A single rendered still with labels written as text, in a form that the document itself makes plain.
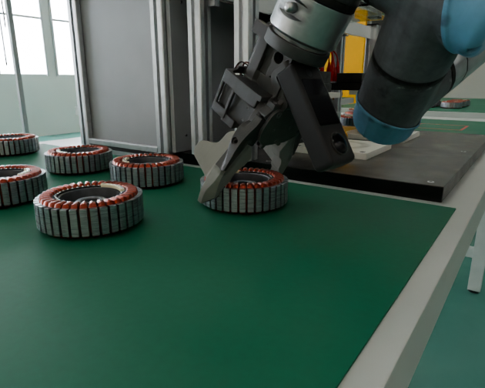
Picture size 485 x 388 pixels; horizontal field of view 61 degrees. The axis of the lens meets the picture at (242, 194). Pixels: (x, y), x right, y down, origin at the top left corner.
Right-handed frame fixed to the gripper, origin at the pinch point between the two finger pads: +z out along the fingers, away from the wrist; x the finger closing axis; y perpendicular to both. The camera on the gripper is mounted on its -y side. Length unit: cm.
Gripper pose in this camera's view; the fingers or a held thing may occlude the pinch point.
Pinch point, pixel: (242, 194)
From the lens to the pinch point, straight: 53.2
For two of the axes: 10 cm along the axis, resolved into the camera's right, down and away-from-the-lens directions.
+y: -6.4, -6.4, 4.3
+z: -3.7, 7.4, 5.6
